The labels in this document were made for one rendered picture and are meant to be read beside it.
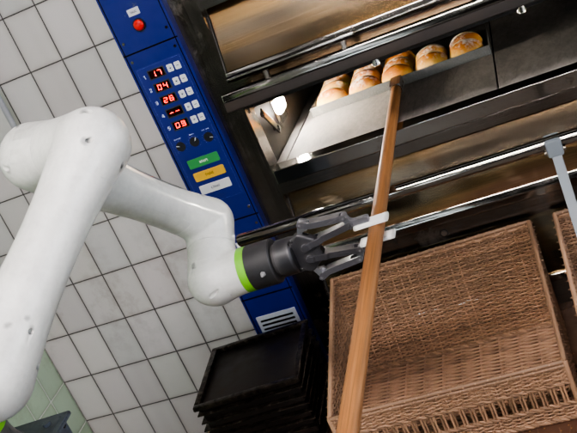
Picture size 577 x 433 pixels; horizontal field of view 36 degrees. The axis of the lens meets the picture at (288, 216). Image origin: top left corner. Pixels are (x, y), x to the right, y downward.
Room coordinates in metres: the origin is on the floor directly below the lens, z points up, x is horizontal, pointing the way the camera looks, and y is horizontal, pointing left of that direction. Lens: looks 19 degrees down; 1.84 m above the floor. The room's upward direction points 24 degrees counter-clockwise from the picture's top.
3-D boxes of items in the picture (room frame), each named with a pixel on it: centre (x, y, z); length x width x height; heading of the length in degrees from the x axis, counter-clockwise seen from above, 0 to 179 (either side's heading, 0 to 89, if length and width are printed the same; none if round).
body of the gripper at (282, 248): (1.64, 0.01, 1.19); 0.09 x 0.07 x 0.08; 72
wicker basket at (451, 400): (1.93, -0.22, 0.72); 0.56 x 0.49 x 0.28; 72
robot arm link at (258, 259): (1.67, 0.08, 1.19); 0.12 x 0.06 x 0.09; 162
